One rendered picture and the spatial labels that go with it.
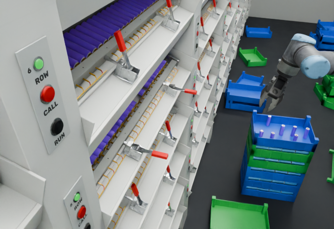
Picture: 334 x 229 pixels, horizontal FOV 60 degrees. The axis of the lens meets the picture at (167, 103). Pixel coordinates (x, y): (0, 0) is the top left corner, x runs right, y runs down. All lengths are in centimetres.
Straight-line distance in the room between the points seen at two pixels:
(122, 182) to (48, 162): 29
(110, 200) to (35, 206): 25
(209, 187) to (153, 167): 98
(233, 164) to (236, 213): 37
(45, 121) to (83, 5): 14
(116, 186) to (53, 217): 24
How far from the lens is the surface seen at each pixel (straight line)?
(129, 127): 68
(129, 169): 64
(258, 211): 180
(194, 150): 153
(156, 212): 105
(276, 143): 156
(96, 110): 47
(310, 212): 190
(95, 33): 61
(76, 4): 36
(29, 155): 32
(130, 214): 80
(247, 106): 245
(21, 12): 29
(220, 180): 189
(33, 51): 30
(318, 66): 121
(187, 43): 95
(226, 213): 175
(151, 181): 87
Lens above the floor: 143
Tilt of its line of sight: 35 degrees down
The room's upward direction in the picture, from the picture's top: straight up
